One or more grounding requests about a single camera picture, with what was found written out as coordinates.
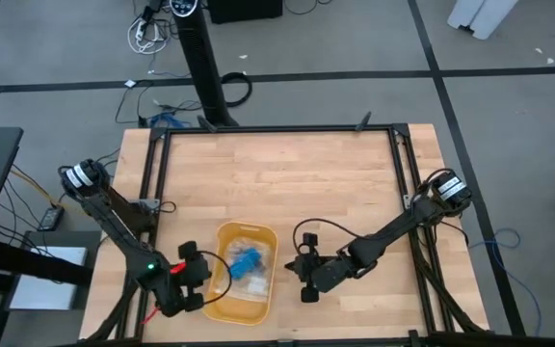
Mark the coiled black cable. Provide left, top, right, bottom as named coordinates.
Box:
left=219, top=70, right=254, bottom=109

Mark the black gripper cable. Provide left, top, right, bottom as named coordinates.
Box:
left=292, top=218, right=361, bottom=254
left=198, top=249, right=233, bottom=306

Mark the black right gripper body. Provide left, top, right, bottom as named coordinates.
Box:
left=283, top=254, right=357, bottom=294

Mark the yellow cable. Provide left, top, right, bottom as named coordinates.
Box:
left=11, top=165, right=69, bottom=209

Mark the black aluminium table frame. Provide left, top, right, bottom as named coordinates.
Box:
left=132, top=122, right=455, bottom=341

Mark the black power adapter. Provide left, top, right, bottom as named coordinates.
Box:
left=38, top=205, right=66, bottom=232

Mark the black frame clamp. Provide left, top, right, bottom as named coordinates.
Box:
left=355, top=111, right=373, bottom=133
left=197, top=114, right=219, bottom=133

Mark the long blue floor cable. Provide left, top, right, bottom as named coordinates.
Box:
left=468, top=227, right=544, bottom=337

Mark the grey and white box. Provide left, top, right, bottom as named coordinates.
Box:
left=8, top=229, right=101, bottom=311

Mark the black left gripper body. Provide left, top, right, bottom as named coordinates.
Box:
left=175, top=254, right=213, bottom=298

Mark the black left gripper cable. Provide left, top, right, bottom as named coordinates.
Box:
left=198, top=249, right=233, bottom=306

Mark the white folded panel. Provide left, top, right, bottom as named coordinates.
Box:
left=446, top=0, right=520, bottom=41

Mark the tangled blue cable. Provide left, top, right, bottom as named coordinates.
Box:
left=147, top=112, right=193, bottom=129

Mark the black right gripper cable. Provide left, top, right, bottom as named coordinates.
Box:
left=292, top=218, right=361, bottom=254

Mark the black floor box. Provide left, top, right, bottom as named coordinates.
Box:
left=207, top=0, right=284, bottom=25

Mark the grey metal bracket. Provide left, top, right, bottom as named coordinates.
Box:
left=136, top=198, right=162, bottom=214

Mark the clear plastic zip bag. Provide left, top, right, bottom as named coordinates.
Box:
left=223, top=234, right=277, bottom=304

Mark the red gripper cable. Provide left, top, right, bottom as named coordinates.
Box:
left=141, top=261, right=188, bottom=325

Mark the blue elastic bandage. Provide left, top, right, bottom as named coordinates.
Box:
left=228, top=246, right=263, bottom=281

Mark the white power strip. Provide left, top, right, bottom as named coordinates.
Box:
left=126, top=16, right=172, bottom=55

